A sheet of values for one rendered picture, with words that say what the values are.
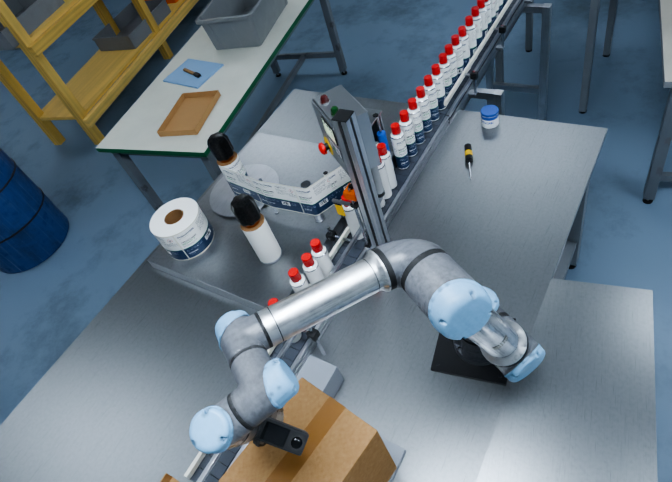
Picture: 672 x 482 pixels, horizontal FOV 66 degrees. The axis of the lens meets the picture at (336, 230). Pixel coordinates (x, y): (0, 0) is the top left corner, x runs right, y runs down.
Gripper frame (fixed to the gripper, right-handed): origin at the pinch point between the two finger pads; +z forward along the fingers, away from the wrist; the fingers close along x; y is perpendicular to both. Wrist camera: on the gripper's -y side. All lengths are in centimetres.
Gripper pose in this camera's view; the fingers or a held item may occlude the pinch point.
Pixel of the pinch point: (281, 422)
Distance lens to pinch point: 127.7
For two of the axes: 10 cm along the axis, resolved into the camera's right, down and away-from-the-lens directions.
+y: -9.0, -3.4, 2.9
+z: 2.0, 2.8, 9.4
